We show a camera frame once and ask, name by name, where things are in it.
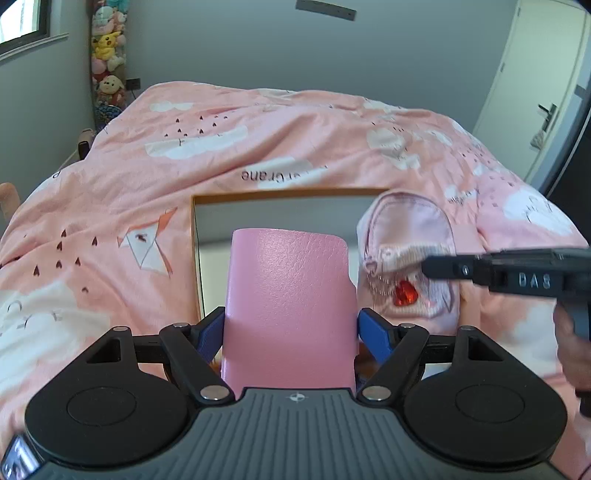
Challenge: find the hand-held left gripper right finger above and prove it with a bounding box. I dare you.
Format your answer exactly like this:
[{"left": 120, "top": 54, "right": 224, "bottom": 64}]
[{"left": 358, "top": 308, "right": 509, "bottom": 404}]

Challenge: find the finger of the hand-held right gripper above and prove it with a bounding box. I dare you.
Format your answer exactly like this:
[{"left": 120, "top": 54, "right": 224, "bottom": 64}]
[{"left": 422, "top": 253, "right": 485, "bottom": 281}]

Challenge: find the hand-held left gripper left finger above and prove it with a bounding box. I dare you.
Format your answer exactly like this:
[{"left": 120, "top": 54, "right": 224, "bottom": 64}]
[{"left": 85, "top": 308, "right": 234, "bottom": 403}]

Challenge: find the pink pouch with red heart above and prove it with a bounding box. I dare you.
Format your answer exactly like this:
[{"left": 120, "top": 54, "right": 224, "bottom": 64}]
[{"left": 356, "top": 191, "right": 460, "bottom": 320}]

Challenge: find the pink leather wallet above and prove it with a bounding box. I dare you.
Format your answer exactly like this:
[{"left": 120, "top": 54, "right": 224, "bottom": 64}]
[{"left": 221, "top": 227, "right": 360, "bottom": 393}]

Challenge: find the orange cardboard box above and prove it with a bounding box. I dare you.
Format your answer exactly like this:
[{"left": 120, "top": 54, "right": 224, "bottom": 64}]
[{"left": 191, "top": 187, "right": 391, "bottom": 324}]

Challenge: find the person's right hand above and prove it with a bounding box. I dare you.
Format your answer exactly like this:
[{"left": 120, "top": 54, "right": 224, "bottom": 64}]
[{"left": 553, "top": 302, "right": 591, "bottom": 401}]

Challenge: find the white door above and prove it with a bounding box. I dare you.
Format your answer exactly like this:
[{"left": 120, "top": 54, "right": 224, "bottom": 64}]
[{"left": 471, "top": 0, "right": 587, "bottom": 185}]

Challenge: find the pink cloud-print blanket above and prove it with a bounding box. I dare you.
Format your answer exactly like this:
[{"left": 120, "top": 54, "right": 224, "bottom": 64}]
[{"left": 0, "top": 80, "right": 591, "bottom": 480}]

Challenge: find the black smartphone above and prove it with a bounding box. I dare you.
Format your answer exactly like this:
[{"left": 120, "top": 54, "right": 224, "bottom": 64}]
[{"left": 0, "top": 433, "right": 41, "bottom": 480}]

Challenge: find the clear tube of plush toys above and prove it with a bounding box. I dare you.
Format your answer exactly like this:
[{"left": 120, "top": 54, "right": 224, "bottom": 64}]
[{"left": 90, "top": 0, "right": 130, "bottom": 132}]

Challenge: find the window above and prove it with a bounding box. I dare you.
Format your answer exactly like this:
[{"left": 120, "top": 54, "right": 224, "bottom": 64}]
[{"left": 0, "top": 0, "right": 51, "bottom": 44}]

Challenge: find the black door handle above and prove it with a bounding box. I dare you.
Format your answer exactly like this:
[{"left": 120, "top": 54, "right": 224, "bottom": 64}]
[{"left": 538, "top": 102, "right": 559, "bottom": 134}]

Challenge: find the grey wall plate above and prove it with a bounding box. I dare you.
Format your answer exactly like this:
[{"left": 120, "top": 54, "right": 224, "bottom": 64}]
[{"left": 295, "top": 0, "right": 357, "bottom": 20}]

